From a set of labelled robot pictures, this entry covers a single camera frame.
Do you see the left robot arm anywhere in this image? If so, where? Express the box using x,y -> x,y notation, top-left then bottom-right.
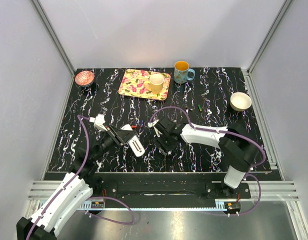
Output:
16,124 -> 135,240

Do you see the cream bowl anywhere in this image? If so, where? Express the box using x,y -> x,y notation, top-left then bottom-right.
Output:
230,92 -> 252,112

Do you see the blue patterned mug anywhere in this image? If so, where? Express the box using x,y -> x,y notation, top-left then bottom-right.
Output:
173,60 -> 196,85

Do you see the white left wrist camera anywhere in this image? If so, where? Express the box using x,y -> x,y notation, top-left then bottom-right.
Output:
93,114 -> 107,132

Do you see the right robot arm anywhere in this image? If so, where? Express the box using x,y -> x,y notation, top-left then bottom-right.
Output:
152,117 -> 259,198

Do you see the white remote control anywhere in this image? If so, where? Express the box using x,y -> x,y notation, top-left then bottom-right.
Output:
121,124 -> 145,157

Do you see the yellow mug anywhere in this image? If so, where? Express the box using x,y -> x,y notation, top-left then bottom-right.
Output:
143,73 -> 164,94

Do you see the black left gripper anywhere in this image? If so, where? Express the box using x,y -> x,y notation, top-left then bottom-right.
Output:
92,124 -> 137,162

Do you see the floral serving tray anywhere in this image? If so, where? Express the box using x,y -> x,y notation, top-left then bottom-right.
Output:
118,69 -> 171,101

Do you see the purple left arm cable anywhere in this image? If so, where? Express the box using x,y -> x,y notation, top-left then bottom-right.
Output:
25,115 -> 136,240

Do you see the pink patterned bowl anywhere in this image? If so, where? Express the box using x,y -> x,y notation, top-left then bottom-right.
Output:
74,70 -> 95,87

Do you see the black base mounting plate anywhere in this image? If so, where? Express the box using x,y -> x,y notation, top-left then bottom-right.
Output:
92,172 -> 251,209

